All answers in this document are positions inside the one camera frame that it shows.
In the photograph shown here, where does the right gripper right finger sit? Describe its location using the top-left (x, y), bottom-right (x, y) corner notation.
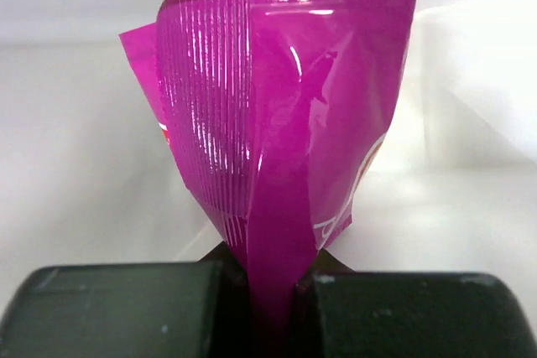
top-left (293, 251), bottom-right (536, 357)

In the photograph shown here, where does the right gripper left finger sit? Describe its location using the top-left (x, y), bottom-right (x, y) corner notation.
top-left (1, 244), bottom-right (251, 358)

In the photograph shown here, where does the light blue paper bag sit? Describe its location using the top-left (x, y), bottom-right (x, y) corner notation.
top-left (1, 0), bottom-right (536, 283)

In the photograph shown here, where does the magenta candy bag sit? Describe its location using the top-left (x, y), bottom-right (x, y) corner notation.
top-left (119, 0), bottom-right (417, 332)

